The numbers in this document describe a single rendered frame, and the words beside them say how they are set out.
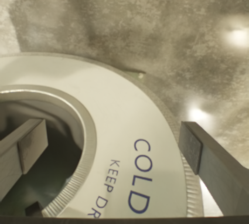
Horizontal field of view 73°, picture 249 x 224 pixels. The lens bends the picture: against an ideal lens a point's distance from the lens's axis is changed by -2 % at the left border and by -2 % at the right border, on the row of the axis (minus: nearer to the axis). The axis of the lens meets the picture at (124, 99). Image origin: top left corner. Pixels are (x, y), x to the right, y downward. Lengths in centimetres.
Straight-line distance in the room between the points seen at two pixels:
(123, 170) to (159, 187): 10
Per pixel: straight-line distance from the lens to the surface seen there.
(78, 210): 48
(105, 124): 61
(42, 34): 125
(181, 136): 16
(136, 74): 122
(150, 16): 110
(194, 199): 54
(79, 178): 50
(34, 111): 86
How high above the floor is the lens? 106
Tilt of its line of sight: 50 degrees down
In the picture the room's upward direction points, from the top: 177 degrees counter-clockwise
